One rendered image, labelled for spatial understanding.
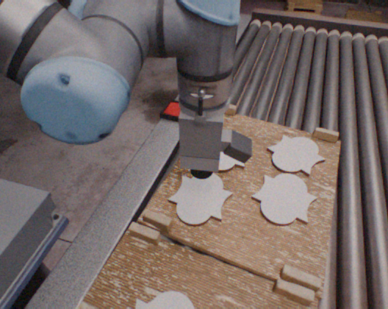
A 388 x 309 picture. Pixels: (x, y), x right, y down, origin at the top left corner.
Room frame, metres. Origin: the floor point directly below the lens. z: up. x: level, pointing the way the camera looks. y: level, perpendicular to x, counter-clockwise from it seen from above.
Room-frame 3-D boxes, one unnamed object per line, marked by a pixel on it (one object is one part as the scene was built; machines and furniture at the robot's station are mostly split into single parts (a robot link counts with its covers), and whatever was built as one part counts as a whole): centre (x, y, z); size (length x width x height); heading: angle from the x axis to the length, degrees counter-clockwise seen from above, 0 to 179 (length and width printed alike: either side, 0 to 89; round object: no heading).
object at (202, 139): (0.34, -0.04, 1.13); 0.12 x 0.09 x 0.16; 82
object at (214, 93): (0.35, -0.02, 1.21); 0.08 x 0.08 x 0.05
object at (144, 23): (0.34, 0.09, 1.29); 0.11 x 0.11 x 0.08; 86
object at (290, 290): (0.16, -0.16, 0.95); 0.06 x 0.02 x 0.03; 68
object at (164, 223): (0.29, 0.07, 0.95); 0.06 x 0.02 x 0.03; 66
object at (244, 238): (0.41, -0.13, 0.93); 0.41 x 0.35 x 0.02; 156
